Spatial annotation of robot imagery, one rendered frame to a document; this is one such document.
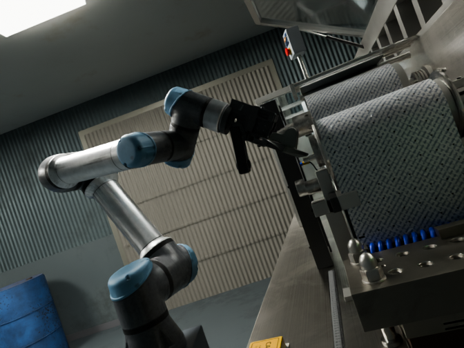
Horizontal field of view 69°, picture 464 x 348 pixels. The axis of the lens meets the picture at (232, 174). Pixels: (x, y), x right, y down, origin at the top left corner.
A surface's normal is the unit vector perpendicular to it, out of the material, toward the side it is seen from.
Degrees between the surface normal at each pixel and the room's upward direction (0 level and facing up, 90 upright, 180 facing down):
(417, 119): 90
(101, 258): 90
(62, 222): 90
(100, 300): 90
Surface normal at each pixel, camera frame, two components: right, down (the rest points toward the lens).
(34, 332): 0.64, -0.24
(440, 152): -0.25, 0.07
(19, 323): 0.39, -0.15
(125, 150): -0.50, 0.17
